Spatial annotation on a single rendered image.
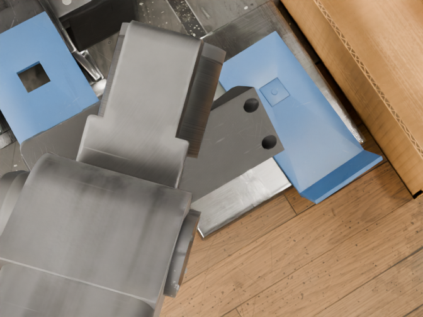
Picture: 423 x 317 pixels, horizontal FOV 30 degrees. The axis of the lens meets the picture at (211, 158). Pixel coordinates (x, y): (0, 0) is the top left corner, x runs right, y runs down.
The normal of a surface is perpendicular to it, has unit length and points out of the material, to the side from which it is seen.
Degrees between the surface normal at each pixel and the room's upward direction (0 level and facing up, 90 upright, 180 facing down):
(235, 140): 25
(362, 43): 0
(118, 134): 17
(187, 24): 0
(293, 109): 0
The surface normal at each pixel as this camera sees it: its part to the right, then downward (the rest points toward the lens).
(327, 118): 0.04, -0.25
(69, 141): 0.26, 0.11
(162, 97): -0.04, 0.04
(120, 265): 0.12, -0.55
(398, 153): -0.86, 0.49
